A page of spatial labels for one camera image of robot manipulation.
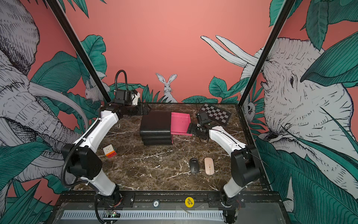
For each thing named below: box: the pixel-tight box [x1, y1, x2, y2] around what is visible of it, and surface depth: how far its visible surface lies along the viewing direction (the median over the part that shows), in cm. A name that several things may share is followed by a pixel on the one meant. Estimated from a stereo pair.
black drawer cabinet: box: [139, 110, 172, 146], surface depth 87 cm
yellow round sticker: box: [184, 196, 195, 209], surface depth 75 cm
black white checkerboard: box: [199, 102, 232, 126], surface depth 113 cm
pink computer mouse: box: [204, 156, 215, 176], surface depth 87 cm
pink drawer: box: [170, 112, 193, 144], surface depth 99 cm
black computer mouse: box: [189, 157, 200, 175], surface depth 87 cm
